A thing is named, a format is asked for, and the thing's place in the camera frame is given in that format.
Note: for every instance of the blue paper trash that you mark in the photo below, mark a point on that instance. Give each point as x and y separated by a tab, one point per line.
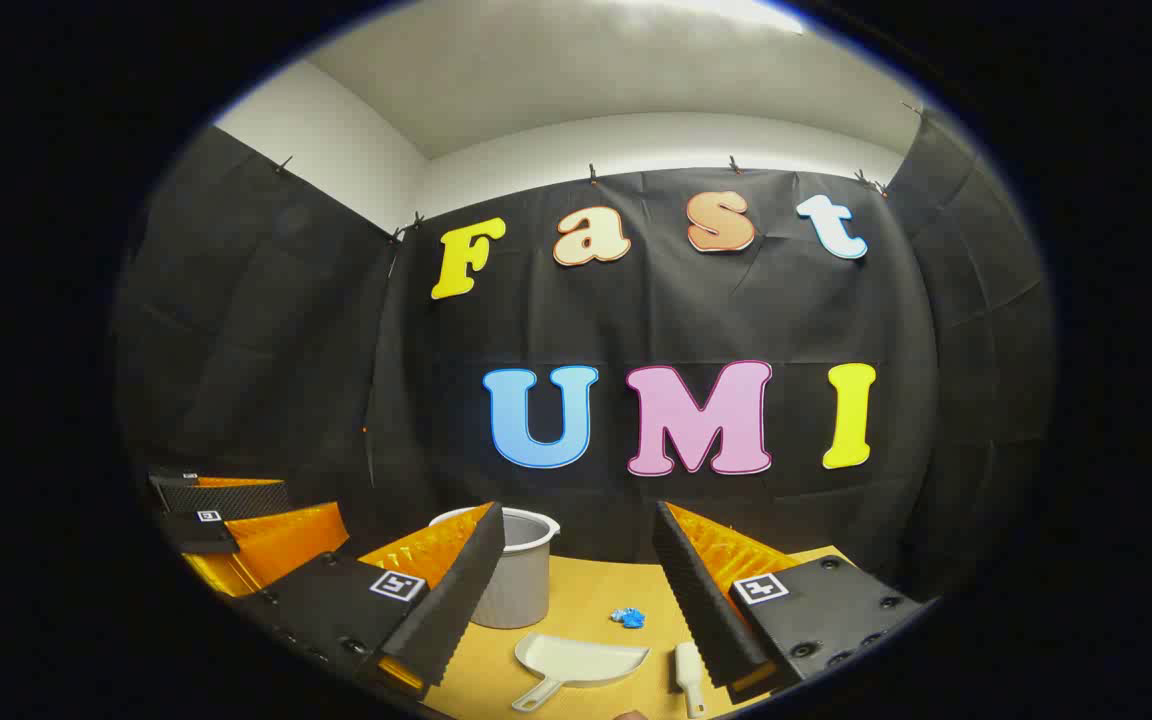
628	617

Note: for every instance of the small white broom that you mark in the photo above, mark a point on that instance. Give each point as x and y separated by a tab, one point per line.
688	670

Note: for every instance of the white ribbed garbage bin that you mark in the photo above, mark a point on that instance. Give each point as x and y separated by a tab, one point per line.
521	590

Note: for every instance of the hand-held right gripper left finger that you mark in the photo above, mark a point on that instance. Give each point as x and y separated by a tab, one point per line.
446	610

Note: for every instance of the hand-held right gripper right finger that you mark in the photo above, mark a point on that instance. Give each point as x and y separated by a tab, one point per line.
706	610

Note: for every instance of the white plastic dustpan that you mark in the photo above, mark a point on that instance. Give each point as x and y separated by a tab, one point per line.
586	660

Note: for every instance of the row of small cloth clips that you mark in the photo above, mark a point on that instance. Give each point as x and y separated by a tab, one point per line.
593	174

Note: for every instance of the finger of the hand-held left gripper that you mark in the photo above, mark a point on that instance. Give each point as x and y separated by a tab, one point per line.
226	500
198	535

